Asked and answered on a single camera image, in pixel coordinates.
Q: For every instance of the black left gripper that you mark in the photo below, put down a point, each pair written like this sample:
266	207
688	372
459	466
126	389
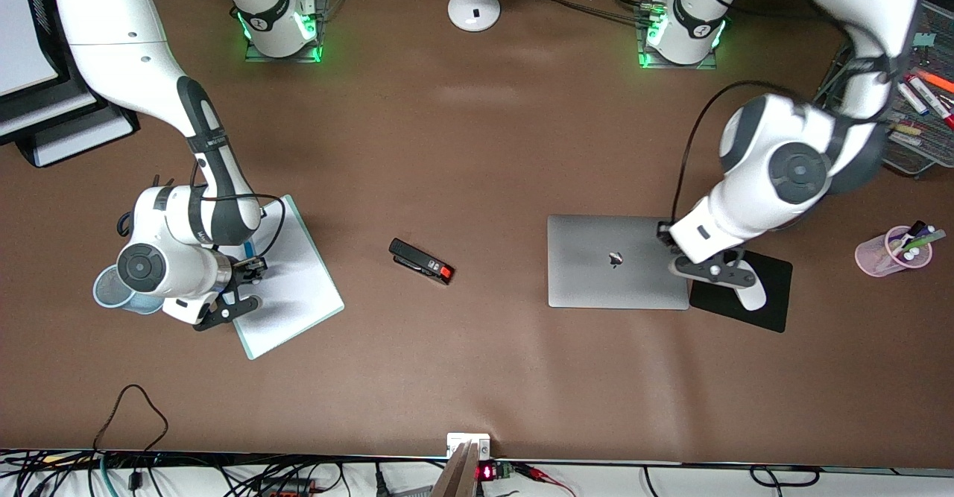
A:
662	232

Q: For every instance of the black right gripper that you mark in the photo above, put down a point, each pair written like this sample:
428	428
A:
244	267

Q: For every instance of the silver laptop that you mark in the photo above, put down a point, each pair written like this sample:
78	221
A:
596	273

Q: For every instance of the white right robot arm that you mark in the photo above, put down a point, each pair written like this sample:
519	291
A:
119	35

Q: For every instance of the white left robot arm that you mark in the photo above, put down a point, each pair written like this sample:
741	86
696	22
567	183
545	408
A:
753	139

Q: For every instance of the black marker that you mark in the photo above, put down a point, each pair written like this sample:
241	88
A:
915	229

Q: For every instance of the white marker with blue cap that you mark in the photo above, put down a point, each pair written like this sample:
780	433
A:
913	98

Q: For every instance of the white marker with red cap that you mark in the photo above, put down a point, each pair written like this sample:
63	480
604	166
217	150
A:
932	102

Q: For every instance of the mint green clipboard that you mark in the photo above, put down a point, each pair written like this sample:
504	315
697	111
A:
298	296

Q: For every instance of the white computer mouse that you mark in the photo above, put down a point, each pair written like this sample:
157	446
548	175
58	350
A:
753	299

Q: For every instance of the black mouse pad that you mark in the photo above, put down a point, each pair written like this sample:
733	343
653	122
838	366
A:
768	296

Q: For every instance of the black scissors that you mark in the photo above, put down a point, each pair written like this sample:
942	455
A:
121	225

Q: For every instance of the blue mesh pen cup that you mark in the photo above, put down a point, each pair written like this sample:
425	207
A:
100	292

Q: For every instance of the black stapler with red tip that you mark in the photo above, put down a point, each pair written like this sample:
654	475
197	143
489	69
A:
417	260

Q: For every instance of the red and black connector strip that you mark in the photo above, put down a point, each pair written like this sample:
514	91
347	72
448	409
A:
287	488

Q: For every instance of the pink mesh pen cup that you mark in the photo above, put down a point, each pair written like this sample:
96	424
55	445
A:
872	258

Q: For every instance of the white paper sheet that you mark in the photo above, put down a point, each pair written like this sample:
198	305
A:
45	109
22	35
82	143

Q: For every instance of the green pen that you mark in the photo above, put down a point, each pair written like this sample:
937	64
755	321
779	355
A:
928	240

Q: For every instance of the grey mesh desk organizer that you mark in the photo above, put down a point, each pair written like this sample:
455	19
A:
917	150

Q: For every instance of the black stacked document tray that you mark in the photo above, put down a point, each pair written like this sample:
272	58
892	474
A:
15	121

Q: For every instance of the circuit board with red display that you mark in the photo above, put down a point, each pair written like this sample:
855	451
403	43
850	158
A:
486	472

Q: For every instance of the orange highlighter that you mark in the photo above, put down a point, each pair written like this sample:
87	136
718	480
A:
937	80

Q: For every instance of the teal binder clip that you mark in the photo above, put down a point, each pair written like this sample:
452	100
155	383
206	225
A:
926	39

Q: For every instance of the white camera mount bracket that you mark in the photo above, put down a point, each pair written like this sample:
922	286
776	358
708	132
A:
456	439

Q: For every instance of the grey camera mount bar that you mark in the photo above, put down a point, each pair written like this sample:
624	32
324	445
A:
455	478

